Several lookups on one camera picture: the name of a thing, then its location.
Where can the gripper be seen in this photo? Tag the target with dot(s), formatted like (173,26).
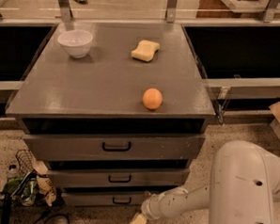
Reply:
(150,207)

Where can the grey bottom drawer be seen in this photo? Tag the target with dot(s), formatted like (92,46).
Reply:
(117,196)

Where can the grey drawer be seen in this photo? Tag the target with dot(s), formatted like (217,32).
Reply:
(98,178)
(117,196)
(108,147)

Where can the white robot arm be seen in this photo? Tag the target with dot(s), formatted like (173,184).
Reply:
(244,184)

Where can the grey middle drawer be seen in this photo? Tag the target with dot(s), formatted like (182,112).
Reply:
(98,178)

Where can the grey top drawer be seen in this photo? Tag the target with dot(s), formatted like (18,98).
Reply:
(108,147)

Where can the grey drawer cabinet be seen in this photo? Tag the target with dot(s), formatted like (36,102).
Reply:
(102,93)

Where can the green snack bag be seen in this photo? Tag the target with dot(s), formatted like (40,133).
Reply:
(23,189)

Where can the orange fruit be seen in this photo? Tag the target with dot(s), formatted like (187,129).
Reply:
(152,98)

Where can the clear plastic bottle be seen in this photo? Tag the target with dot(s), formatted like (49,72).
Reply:
(12,172)

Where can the yellow sponge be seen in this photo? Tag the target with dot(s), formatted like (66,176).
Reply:
(145,50)

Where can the white ceramic bowl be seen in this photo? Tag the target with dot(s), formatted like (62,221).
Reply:
(76,43)

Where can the wooden board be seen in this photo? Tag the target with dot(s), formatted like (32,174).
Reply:
(217,9)

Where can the black wire basket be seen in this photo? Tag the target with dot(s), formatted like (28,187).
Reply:
(24,159)

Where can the metal bracket left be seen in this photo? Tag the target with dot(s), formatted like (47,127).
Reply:
(65,10)

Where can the metal bracket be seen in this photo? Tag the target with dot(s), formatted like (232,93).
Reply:
(269,11)
(171,11)
(65,10)

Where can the metal bracket middle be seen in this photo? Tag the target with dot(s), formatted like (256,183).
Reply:
(171,11)

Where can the metal bracket right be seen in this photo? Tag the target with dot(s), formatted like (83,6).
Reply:
(269,11)

